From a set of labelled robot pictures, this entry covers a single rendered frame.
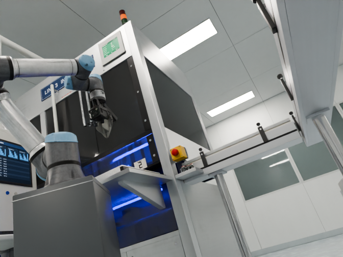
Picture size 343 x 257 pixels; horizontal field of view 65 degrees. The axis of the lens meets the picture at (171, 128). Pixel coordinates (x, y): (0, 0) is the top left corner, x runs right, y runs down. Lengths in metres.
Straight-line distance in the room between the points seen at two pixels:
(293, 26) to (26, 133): 1.01
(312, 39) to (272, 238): 5.50
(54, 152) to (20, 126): 0.24
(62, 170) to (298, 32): 0.81
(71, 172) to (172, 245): 0.75
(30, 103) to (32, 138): 1.44
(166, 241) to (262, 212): 4.61
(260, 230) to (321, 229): 1.11
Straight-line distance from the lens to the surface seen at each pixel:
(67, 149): 1.04
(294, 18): 0.61
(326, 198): 5.95
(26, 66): 1.25
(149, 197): 1.43
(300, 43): 0.70
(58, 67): 1.30
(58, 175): 1.00
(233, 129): 6.39
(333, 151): 1.20
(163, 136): 1.61
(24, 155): 2.22
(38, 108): 2.52
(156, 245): 1.58
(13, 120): 1.25
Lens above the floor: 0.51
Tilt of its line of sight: 24 degrees up
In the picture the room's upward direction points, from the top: 17 degrees counter-clockwise
